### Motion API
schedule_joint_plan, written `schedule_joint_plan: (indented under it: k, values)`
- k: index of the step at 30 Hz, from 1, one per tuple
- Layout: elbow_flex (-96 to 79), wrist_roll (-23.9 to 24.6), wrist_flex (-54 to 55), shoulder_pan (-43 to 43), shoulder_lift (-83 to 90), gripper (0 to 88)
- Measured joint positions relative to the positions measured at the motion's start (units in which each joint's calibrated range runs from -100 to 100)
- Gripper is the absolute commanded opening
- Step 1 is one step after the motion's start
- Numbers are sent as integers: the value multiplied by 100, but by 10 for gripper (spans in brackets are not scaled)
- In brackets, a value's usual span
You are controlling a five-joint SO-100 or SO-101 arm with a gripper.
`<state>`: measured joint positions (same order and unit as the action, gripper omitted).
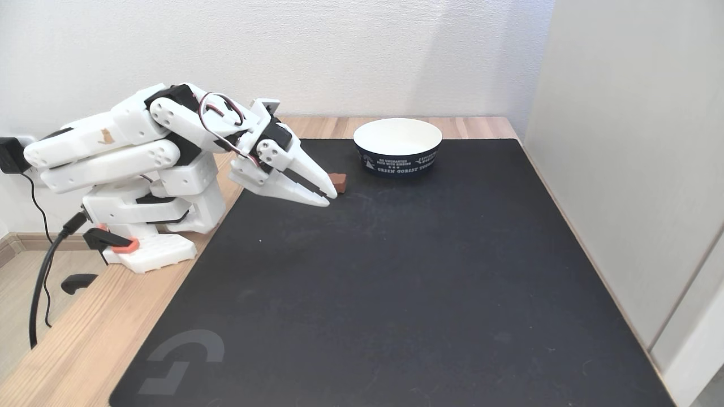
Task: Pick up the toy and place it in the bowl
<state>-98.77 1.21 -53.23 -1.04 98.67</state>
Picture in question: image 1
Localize white bowl with navy print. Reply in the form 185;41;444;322
354;118;443;177

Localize black desk mat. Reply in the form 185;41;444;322
109;138;676;407

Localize black and orange clamp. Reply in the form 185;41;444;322
61;225;140;295

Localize wooden baseboard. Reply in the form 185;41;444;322
0;232;108;267

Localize black power adapter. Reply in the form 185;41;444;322
0;137;33;174

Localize white cabinet panel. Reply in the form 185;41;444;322
520;0;724;407

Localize red black white wrist wire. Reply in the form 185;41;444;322
197;92;260;166

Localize thin black adapter cable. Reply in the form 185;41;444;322
20;172;53;328

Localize thick black cable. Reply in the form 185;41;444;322
29;212;89;349

